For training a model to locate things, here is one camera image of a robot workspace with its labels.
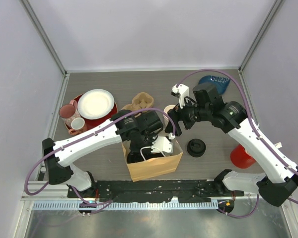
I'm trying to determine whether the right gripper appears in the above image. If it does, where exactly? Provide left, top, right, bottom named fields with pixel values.
left=165, top=94, right=211, bottom=136

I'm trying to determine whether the brown paper takeout bag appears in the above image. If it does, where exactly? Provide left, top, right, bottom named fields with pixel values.
left=127, top=140, right=183, bottom=182

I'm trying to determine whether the stack of black cup lids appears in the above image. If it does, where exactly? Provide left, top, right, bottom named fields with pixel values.
left=186, top=138, right=206, bottom=158

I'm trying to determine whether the dark red round tray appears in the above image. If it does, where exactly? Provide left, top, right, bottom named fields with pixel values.
left=64, top=94, right=118, bottom=130

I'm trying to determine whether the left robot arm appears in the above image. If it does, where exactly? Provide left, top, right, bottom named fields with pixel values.
left=42, top=109, right=163, bottom=198

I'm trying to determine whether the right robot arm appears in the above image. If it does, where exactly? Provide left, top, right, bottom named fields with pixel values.
left=165, top=83, right=298, bottom=207

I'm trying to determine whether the brown cardboard cup carrier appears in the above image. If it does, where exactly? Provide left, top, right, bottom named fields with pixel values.
left=121, top=92, right=154, bottom=111

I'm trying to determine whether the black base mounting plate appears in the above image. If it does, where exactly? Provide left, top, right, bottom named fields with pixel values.
left=79, top=179, right=244, bottom=203

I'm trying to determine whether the white paper plate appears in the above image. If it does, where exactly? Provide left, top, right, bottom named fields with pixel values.
left=77, top=89, right=115, bottom=119

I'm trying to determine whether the blue ceramic dish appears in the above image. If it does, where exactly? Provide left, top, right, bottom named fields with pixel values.
left=198, top=75, right=230, bottom=95

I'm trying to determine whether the white and pink ceramic mug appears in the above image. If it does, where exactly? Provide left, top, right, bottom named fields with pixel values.
left=69, top=118, right=87, bottom=135

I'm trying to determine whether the pink glass mug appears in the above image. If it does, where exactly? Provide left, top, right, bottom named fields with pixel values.
left=59, top=100, right=81, bottom=128

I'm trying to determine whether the red cup of straws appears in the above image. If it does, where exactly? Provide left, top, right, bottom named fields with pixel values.
left=230, top=144, right=256, bottom=169

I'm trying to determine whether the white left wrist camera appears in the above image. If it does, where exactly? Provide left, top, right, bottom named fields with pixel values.
left=151, top=133, right=175, bottom=154

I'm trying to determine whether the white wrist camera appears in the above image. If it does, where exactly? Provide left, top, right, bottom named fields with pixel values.
left=171, top=84, right=189, bottom=109
left=151, top=133, right=175, bottom=154

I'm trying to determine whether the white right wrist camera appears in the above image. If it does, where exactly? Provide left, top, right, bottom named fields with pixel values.
left=171, top=84, right=189, bottom=109

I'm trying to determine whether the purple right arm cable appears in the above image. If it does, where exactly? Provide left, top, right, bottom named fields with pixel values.
left=176, top=69, right=298, bottom=219

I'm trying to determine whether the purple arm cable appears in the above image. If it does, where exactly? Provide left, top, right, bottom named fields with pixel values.
left=176, top=69, right=298, bottom=219
left=23, top=108, right=176, bottom=216

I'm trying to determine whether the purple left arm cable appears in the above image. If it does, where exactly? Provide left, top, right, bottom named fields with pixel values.
left=23, top=108, right=176, bottom=216

